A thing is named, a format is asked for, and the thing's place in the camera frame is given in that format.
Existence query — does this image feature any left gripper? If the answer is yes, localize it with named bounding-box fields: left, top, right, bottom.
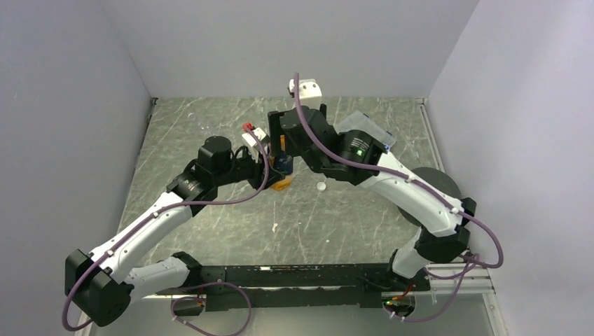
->
left=214, top=146, right=284, bottom=191

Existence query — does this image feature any orange juice bottle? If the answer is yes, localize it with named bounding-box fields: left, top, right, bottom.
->
left=270, top=135, right=293, bottom=191

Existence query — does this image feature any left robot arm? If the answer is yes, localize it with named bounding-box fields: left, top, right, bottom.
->
left=61, top=128, right=285, bottom=332

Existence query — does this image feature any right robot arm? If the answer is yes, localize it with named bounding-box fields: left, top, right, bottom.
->
left=268, top=105, right=476, bottom=291

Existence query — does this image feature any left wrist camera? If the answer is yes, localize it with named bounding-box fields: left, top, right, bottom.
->
left=242, top=122, right=270, bottom=161

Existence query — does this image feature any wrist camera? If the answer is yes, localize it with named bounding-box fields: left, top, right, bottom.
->
left=287, top=78, right=322, bottom=110
left=242, top=122, right=270, bottom=161

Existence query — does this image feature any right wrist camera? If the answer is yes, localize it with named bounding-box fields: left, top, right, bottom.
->
left=287, top=78, right=322, bottom=110

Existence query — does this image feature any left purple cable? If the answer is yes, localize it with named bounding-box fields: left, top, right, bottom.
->
left=61, top=129, right=271, bottom=333

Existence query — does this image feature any purple cable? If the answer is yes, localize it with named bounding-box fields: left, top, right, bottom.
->
left=293, top=72, right=505, bottom=324
left=61, top=129, right=271, bottom=333

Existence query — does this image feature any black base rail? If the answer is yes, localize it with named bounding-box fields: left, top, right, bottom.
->
left=160, top=263, right=430, bottom=312

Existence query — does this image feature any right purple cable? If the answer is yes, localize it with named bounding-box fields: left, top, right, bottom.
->
left=293, top=72, right=505, bottom=324

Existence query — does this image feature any aluminium frame rail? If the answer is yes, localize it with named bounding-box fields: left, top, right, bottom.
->
left=136, top=103, right=488, bottom=323

